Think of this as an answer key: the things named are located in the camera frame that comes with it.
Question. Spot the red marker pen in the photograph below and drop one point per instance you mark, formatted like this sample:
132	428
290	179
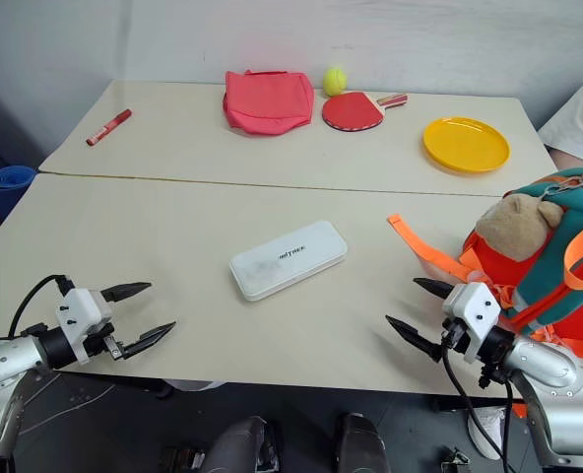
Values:
108	127

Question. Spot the dark rounded black shape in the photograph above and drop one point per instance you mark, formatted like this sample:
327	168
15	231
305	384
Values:
360	443

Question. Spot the person in white shirt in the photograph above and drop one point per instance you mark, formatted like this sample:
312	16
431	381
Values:
579	118

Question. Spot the dark rounded grey shape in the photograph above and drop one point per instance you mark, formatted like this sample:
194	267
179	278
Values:
237	446

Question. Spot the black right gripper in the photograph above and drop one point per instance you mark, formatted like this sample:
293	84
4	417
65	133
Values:
455	337

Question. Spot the orange and teal backpack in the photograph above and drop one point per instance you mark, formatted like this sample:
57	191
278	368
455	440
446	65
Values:
547	290

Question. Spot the yellow round plate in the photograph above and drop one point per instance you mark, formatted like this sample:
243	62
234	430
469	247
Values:
466	144

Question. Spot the yellow-green tennis ball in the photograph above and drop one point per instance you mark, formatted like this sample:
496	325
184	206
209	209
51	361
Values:
335	81

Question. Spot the pink fabric bag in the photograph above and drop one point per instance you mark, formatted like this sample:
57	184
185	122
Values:
267	101

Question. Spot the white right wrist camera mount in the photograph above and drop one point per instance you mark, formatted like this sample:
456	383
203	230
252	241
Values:
473	308

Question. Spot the blue rolled mat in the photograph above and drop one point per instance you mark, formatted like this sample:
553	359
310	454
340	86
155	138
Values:
3	184

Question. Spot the white shoe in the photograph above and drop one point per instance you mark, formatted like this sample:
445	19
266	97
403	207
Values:
486	431

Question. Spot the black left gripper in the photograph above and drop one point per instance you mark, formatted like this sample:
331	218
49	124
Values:
108	341

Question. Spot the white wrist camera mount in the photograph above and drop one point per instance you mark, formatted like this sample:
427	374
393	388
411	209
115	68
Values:
473	308
82	308

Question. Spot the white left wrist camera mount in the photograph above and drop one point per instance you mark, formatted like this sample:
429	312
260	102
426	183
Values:
82	308

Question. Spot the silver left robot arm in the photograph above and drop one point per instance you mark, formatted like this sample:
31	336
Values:
6	362

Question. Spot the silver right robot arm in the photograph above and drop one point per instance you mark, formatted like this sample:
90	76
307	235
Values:
547	367

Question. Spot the red table tennis paddle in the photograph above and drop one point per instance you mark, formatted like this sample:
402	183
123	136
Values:
350	112

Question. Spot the white rectangular case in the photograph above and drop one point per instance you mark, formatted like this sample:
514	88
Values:
289	258

